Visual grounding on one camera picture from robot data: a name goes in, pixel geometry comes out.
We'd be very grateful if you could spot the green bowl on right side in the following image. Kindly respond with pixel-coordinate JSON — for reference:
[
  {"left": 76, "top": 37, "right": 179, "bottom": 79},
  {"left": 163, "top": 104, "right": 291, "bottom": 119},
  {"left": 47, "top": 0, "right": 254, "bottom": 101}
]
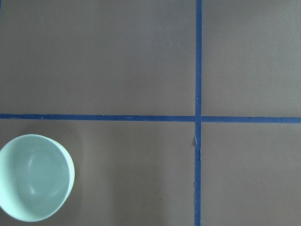
[{"left": 0, "top": 134, "right": 75, "bottom": 222}]

